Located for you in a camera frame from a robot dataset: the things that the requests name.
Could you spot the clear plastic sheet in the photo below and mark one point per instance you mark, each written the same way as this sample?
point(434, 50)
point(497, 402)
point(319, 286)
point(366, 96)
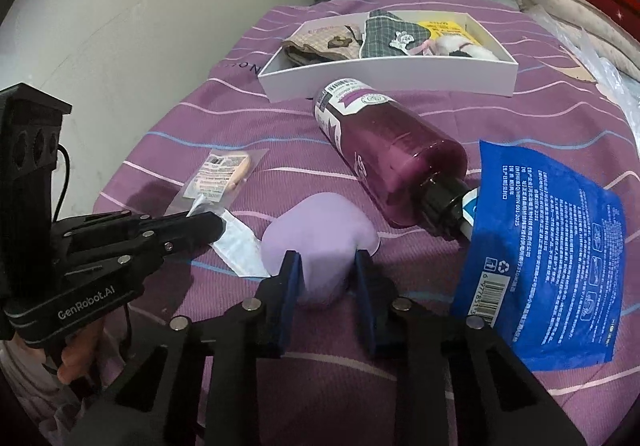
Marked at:
point(615, 76)

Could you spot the purple bottle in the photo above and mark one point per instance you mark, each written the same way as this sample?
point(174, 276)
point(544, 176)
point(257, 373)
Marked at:
point(395, 151)

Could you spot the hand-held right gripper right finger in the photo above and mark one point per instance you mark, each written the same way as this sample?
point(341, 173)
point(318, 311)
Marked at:
point(367, 296)

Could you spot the yellow packet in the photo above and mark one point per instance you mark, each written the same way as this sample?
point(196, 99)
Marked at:
point(442, 27)

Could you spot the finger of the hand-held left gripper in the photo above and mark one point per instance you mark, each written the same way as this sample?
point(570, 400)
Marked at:
point(190, 243)
point(195, 223)

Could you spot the lavender sponge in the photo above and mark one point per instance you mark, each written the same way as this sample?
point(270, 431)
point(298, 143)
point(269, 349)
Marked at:
point(320, 236)

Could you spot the white face mask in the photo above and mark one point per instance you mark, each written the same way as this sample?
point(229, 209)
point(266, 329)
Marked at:
point(237, 246)

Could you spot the pink cloth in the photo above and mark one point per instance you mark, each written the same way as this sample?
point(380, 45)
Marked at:
point(426, 46)

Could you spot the green plaid face mask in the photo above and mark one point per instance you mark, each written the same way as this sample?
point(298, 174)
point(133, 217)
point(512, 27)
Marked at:
point(385, 33)

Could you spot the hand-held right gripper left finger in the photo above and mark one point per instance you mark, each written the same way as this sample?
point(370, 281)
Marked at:
point(289, 296)

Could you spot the white plush dog toy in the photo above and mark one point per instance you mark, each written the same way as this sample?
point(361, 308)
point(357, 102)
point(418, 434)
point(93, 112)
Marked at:
point(452, 44)

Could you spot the beige plaid cloth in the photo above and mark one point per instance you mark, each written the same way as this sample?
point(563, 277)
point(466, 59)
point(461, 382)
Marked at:
point(320, 43)

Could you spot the small blue packet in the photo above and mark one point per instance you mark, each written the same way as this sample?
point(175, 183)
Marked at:
point(470, 211)

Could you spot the large blue packet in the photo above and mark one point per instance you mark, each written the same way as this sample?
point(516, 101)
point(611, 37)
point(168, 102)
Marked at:
point(545, 251)

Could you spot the person's left hand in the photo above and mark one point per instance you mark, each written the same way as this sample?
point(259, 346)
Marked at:
point(77, 356)

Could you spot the clear packet with beige puff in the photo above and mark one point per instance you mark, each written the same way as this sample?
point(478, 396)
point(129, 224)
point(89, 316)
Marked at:
point(220, 173)

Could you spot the white cardboard box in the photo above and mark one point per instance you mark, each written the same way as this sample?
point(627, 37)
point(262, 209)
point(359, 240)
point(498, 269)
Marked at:
point(380, 78)

